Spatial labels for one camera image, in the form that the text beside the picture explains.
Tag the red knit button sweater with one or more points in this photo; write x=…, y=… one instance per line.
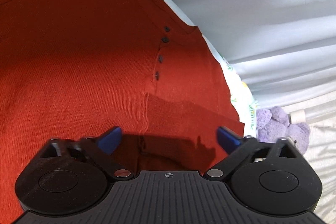
x=71, y=68

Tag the purple plush toy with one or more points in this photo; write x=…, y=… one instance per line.
x=274, y=123

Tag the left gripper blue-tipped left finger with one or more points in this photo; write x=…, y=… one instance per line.
x=96, y=151

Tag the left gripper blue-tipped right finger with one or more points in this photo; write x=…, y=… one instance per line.
x=250, y=158

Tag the white sheer curtain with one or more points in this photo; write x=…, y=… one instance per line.
x=284, y=50

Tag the floral white bed sheet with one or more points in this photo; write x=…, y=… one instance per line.
x=236, y=82

